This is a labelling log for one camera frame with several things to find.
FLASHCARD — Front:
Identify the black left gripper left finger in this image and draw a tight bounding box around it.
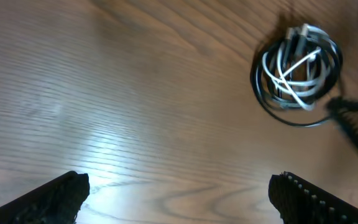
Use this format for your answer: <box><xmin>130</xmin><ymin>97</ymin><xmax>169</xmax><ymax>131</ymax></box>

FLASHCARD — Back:
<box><xmin>0</xmin><ymin>171</ymin><xmax>90</xmax><ymax>224</ymax></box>

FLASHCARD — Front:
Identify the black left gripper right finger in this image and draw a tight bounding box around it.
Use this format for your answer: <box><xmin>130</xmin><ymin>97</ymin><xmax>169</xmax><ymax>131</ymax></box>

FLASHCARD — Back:
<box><xmin>268</xmin><ymin>171</ymin><xmax>358</xmax><ymax>224</ymax></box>

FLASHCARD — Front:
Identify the black usb cable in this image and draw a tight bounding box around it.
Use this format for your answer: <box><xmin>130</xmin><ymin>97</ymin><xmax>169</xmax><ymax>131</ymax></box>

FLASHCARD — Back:
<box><xmin>249</xmin><ymin>23</ymin><xmax>344</xmax><ymax>128</ymax></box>

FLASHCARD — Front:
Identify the white usb cable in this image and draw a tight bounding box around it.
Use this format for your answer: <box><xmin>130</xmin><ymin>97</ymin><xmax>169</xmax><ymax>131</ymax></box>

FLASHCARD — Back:
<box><xmin>261</xmin><ymin>24</ymin><xmax>332</xmax><ymax>112</ymax></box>

